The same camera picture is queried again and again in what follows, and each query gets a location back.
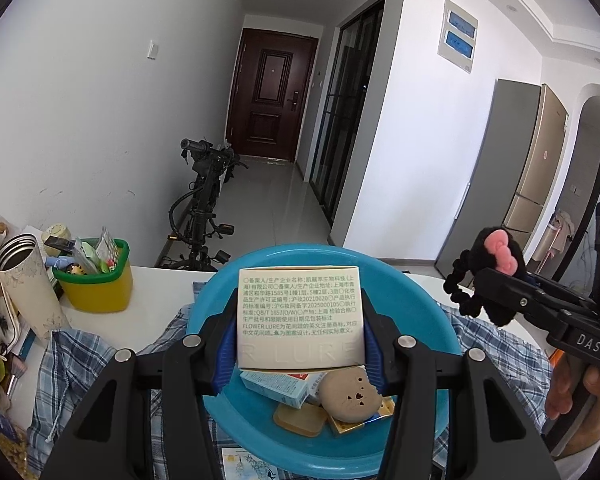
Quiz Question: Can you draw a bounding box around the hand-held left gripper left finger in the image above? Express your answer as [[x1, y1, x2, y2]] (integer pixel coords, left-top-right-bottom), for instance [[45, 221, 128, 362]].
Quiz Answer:
[[40, 305, 241, 480]]

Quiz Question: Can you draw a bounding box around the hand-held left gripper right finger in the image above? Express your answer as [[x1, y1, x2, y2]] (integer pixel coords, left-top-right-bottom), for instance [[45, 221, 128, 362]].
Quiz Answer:
[[362, 300, 563, 480]]

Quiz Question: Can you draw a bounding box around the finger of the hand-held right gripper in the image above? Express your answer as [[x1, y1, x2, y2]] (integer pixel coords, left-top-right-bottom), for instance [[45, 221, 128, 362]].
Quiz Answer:
[[472, 266, 597, 317], [484, 286, 567, 334]]

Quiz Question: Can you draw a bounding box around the beige round compact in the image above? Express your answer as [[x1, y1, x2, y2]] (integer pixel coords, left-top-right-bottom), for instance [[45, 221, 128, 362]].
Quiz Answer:
[[317, 366, 383, 423]]

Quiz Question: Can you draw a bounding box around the black plush pink-bow hair tie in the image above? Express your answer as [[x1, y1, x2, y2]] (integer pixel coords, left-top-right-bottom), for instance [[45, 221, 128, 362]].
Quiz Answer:
[[442, 227, 526, 328]]

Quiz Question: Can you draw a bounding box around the blue plastic basin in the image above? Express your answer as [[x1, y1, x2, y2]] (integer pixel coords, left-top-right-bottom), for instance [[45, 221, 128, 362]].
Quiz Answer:
[[186, 246, 473, 476]]

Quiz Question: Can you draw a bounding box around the cream printed carton box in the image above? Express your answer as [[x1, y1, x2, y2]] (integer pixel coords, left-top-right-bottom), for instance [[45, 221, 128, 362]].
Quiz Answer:
[[237, 265, 367, 371]]

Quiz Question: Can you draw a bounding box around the person's right hand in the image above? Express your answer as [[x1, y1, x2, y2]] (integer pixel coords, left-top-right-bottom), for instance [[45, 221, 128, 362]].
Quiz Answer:
[[544, 355, 600, 456]]

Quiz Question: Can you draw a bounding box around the small light blue box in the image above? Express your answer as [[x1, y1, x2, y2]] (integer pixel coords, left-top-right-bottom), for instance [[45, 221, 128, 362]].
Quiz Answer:
[[240, 369, 321, 409]]

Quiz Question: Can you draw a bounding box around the clothes drying rack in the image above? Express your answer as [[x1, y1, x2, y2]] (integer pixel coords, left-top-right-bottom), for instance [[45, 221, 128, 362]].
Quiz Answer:
[[530, 207, 581, 281]]

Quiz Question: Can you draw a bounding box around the small yellow box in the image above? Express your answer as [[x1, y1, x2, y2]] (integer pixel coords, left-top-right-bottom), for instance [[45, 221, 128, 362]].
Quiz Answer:
[[327, 412, 376, 436]]

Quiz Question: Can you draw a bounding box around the tan square case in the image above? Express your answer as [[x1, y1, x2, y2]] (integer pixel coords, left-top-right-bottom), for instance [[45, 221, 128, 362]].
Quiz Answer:
[[273, 402, 327, 437]]

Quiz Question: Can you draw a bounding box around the blue patterned carton box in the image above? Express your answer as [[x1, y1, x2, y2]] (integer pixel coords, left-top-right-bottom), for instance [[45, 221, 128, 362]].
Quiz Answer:
[[221, 447, 276, 480]]

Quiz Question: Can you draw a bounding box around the gold grey refrigerator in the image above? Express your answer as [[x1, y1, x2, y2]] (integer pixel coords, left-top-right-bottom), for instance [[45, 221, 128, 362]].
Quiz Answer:
[[435, 78, 568, 266]]

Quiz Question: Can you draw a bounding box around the yellow green plastic container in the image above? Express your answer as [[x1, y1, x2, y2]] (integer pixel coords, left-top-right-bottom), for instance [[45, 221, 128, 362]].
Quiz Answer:
[[52, 239, 133, 311]]

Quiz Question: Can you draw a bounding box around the blue plaid shirt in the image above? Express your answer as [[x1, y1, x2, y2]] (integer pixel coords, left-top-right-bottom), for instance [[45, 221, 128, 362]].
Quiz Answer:
[[27, 280, 553, 480]]

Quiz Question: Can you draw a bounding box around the black bicycle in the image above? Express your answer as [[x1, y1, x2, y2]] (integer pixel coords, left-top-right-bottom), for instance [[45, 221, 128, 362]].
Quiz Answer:
[[155, 137, 248, 271]]

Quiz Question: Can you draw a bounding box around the bundle of small sachets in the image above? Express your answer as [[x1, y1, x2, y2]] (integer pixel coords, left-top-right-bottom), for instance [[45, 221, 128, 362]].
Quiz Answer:
[[72, 227, 123, 276]]

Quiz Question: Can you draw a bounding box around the cream metal tumbler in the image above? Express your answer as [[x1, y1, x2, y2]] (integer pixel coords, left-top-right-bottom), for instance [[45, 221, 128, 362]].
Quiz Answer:
[[0, 234, 71, 342]]

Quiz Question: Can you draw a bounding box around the black framed glass door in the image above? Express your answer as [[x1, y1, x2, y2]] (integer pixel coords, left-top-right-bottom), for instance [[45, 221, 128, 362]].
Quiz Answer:
[[310, 0, 386, 226]]

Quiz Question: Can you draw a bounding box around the dark brown entrance door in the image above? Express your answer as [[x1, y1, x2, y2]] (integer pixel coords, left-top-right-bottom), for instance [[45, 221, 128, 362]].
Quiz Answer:
[[226, 28, 318, 163]]

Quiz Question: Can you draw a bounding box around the white blue wall panel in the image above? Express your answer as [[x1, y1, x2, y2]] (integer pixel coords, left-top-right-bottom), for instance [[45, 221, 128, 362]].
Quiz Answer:
[[437, 0, 479, 73]]

